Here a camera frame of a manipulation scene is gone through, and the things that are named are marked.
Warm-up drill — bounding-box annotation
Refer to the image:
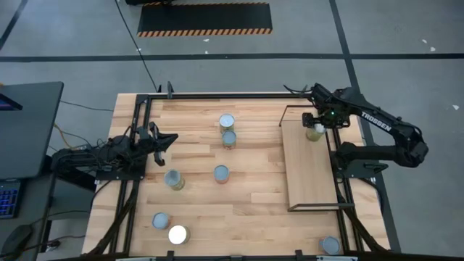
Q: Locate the yellow cable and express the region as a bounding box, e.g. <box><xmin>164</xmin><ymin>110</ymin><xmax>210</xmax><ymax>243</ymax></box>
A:
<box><xmin>53</xmin><ymin>123</ymin><xmax>75</xmax><ymax>150</ymax></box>

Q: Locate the long black floor cable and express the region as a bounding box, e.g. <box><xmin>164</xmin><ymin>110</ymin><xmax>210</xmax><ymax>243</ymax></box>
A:
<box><xmin>115</xmin><ymin>0</ymin><xmax>162</xmax><ymax>93</ymax></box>

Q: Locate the black desk top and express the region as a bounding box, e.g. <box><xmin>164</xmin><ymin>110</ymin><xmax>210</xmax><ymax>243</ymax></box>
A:
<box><xmin>0</xmin><ymin>81</ymin><xmax>65</xmax><ymax>181</ymax></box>

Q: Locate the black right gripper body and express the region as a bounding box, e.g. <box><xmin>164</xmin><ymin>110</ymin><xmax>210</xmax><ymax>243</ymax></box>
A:
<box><xmin>312</xmin><ymin>102</ymin><xmax>352</xmax><ymax>129</ymax></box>

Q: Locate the black hazard-striped floor mat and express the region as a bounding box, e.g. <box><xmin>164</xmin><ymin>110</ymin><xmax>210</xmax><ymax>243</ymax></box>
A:
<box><xmin>136</xmin><ymin>1</ymin><xmax>273</xmax><ymax>38</ymax></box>

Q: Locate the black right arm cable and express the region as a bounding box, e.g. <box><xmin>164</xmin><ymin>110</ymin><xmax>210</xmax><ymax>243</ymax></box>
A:
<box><xmin>283</xmin><ymin>84</ymin><xmax>315</xmax><ymax>98</ymax></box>

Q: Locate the black computer mouse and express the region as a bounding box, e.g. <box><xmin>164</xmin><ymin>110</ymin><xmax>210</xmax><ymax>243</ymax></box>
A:
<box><xmin>1</xmin><ymin>224</ymin><xmax>34</xmax><ymax>257</ymax></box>

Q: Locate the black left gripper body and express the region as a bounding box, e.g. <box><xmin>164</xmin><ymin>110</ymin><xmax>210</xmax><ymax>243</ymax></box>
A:
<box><xmin>136</xmin><ymin>121</ymin><xmax>165</xmax><ymax>167</ymax></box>

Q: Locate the thin black floor cable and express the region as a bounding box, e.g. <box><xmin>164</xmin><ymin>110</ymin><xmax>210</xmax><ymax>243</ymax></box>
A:
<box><xmin>59</xmin><ymin>100</ymin><xmax>115</xmax><ymax>113</ymax></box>

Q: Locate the backlit computer keyboard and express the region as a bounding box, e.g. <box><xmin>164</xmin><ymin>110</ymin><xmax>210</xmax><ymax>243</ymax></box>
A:
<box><xmin>0</xmin><ymin>179</ymin><xmax>22</xmax><ymax>220</ymax></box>

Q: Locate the wooden shelf with wire frame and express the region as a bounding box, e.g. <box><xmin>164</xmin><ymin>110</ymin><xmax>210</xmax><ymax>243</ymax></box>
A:
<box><xmin>278</xmin><ymin>104</ymin><xmax>355</xmax><ymax>212</ymax></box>

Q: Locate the black aluminium table frame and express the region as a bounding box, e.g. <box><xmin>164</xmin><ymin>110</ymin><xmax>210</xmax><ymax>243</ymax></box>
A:
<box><xmin>86</xmin><ymin>92</ymin><xmax>392</xmax><ymax>261</ymax></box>

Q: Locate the computer monitor screen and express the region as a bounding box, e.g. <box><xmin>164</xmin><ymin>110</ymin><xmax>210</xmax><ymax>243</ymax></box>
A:
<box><xmin>0</xmin><ymin>93</ymin><xmax>24</xmax><ymax>112</ymax></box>

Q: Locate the grey desk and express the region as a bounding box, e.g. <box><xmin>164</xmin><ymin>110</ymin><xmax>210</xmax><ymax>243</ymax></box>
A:
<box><xmin>0</xmin><ymin>173</ymin><xmax>57</xmax><ymax>261</ymax></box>

